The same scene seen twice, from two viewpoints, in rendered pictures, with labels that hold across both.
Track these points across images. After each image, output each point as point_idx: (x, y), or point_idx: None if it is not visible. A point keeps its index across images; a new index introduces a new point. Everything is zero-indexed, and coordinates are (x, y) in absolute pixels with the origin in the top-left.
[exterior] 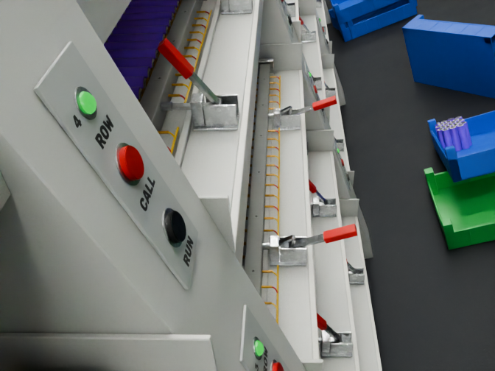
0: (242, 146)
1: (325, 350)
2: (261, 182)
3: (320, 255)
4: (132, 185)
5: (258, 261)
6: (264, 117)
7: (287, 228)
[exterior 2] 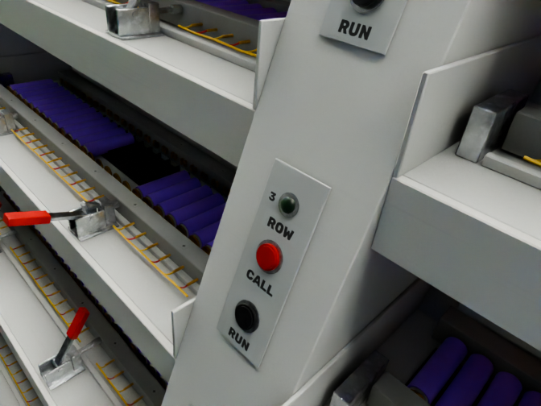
0: None
1: None
2: (52, 138)
3: (38, 314)
4: None
5: (10, 104)
6: (113, 191)
7: (11, 144)
